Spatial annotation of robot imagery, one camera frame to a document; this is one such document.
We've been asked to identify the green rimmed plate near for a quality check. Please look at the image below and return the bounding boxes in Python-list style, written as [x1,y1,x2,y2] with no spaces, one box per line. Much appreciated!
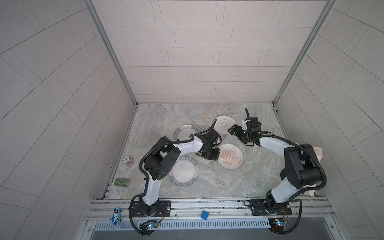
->
[168,155,200,188]

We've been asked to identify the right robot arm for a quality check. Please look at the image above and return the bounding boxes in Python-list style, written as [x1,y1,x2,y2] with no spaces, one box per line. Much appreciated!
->
[228,109,327,215]

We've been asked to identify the blue square tag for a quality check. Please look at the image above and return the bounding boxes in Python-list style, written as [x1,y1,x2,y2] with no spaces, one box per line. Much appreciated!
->
[201,211,209,221]

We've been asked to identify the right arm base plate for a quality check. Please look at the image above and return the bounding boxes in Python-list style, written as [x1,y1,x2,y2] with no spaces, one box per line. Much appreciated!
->
[246,200,292,216]

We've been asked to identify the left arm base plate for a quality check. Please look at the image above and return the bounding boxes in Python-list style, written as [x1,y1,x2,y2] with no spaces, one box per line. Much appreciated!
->
[129,199,172,218]

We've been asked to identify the green rimmed plate far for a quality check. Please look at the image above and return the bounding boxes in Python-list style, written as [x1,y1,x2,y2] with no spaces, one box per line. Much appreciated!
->
[173,124,201,140]

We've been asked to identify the green rimmed plate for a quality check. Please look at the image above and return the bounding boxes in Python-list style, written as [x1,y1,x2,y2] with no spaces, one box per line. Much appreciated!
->
[173,124,201,140]
[168,155,200,188]

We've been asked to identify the green patterned roll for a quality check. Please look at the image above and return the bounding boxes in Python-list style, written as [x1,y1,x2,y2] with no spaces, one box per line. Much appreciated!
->
[114,178,131,188]

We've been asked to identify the right circuit board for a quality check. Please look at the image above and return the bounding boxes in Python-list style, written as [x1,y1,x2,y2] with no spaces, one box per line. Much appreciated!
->
[268,218,287,233]

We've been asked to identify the left circuit board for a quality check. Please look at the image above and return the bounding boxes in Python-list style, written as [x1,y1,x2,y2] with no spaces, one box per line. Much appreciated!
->
[140,221,160,231]

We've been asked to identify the beige foam microphone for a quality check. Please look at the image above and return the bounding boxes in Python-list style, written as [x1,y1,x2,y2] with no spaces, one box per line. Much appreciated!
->
[308,147,323,197]

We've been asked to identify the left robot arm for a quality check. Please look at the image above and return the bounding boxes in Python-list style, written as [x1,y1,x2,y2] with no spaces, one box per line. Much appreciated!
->
[129,124,222,217]

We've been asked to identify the white plate concentric rings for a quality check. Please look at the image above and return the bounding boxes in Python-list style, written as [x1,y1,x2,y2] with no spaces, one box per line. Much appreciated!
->
[212,115,238,136]

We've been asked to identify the bubble wrap sheet near plate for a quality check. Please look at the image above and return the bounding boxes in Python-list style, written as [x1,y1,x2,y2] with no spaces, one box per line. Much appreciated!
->
[164,155,222,198]

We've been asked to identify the pink patterned small object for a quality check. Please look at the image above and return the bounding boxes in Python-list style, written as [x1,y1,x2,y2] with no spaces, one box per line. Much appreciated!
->
[122,156,134,168]

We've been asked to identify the circuit board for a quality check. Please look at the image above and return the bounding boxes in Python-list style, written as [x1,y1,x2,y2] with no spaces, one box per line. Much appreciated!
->
[268,218,287,233]
[140,221,160,231]

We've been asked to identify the orange sunburst dinner plate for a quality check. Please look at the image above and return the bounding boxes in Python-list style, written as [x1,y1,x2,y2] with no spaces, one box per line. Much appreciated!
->
[218,144,244,170]

